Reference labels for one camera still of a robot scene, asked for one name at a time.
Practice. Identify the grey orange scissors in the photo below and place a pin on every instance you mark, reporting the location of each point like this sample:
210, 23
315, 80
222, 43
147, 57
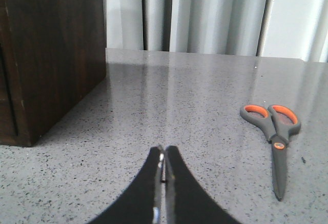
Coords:
278, 123

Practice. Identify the white pleated curtain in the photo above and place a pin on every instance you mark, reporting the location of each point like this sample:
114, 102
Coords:
271, 28

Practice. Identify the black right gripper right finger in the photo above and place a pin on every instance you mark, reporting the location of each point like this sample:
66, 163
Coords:
186, 200

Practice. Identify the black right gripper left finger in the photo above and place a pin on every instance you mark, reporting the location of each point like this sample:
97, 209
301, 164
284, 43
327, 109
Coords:
140, 202

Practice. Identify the dark wooden drawer cabinet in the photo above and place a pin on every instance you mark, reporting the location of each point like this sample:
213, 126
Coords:
52, 56

